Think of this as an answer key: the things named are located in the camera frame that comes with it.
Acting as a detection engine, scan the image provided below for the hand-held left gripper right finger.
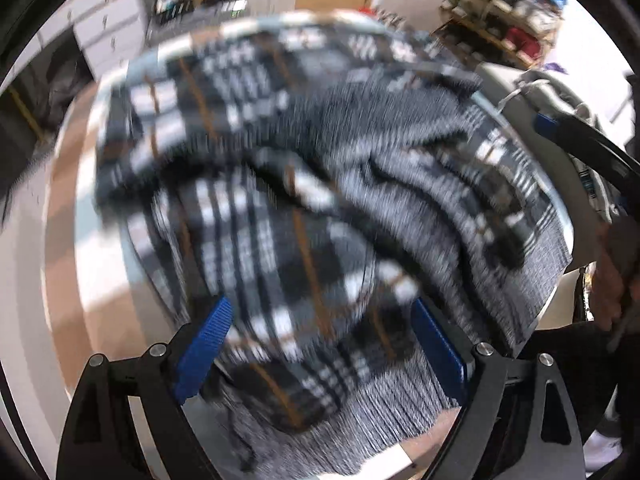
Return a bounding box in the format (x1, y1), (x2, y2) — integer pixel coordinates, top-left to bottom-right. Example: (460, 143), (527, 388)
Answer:
(409, 297), (587, 480)

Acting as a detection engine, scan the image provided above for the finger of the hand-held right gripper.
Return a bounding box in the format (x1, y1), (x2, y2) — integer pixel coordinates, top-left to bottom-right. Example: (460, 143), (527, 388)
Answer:
(533, 112), (640, 188)

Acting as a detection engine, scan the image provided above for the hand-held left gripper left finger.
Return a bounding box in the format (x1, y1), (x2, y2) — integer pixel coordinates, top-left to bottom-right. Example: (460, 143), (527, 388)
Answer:
(56, 296), (234, 480)

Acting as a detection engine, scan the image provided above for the black white plaid jacket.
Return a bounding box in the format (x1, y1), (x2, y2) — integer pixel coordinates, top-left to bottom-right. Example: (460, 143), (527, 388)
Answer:
(95, 20), (573, 478)

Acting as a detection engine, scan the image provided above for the person's right hand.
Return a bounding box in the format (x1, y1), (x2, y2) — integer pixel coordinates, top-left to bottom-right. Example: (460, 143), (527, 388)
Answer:
(592, 222), (624, 332)

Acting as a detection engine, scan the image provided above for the checkered tablecloth table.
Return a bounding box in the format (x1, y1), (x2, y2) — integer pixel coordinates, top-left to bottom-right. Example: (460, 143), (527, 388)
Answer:
(42, 10), (576, 480)

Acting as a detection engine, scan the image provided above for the dark bag under desk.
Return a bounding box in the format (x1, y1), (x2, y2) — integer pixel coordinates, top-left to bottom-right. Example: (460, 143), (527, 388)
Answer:
(29, 29), (97, 137)

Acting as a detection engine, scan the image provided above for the flat silver suitcase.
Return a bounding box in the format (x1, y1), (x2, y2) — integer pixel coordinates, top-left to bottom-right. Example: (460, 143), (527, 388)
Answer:
(149, 0), (249, 30)

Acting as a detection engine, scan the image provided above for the white drawer desk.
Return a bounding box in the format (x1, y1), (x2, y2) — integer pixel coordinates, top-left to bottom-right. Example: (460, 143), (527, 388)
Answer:
(72, 0), (152, 77)

